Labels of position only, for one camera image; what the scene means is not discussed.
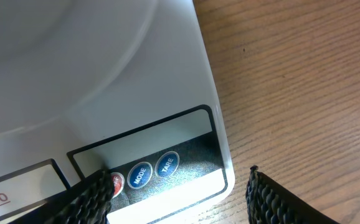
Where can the white digital kitchen scale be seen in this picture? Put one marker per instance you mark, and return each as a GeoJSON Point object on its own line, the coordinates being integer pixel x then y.
{"type": "Point", "coordinates": [123, 86]}

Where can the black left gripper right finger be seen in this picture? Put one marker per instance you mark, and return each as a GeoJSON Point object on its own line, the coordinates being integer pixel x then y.
{"type": "Point", "coordinates": [269, 202]}

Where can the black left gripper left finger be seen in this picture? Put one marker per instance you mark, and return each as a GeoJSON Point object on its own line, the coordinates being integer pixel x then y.
{"type": "Point", "coordinates": [87, 202]}

